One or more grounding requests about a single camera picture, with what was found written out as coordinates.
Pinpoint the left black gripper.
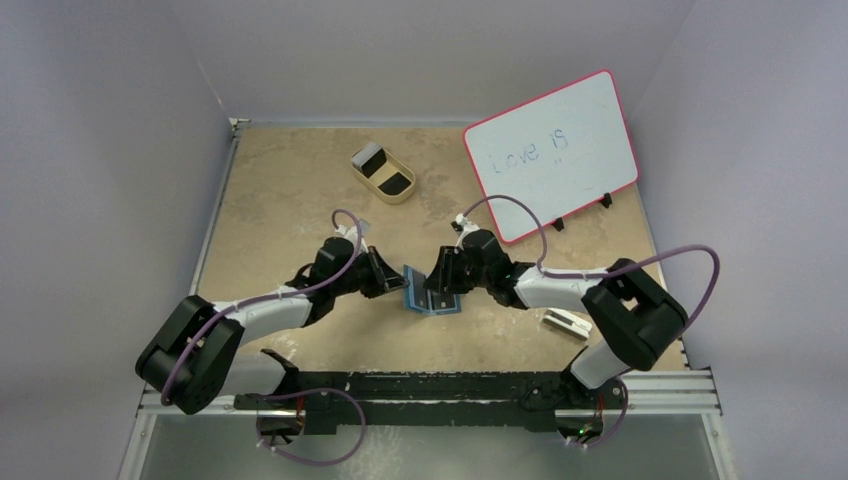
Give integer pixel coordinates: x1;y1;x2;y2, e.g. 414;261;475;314
331;246;408;300

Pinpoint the blue card holder wallet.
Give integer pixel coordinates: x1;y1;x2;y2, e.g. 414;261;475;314
403;265;461;316

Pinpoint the tan oval tray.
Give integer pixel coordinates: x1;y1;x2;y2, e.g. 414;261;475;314
350;145;416;205

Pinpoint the credit cards stack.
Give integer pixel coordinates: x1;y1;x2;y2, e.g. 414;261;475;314
351;142;387;178

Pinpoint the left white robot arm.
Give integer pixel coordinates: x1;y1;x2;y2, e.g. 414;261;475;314
134;237;408;415

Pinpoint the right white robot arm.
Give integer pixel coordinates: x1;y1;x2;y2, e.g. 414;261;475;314
424;230;688;407

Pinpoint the white black eraser block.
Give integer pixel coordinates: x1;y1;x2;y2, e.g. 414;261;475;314
542;308;593;341

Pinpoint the pink framed whiteboard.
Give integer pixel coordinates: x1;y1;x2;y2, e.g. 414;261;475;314
463;70;640;243

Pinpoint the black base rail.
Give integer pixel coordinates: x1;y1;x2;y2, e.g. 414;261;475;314
234;362;628;440

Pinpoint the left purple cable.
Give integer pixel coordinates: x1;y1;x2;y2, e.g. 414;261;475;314
160;209;366;407

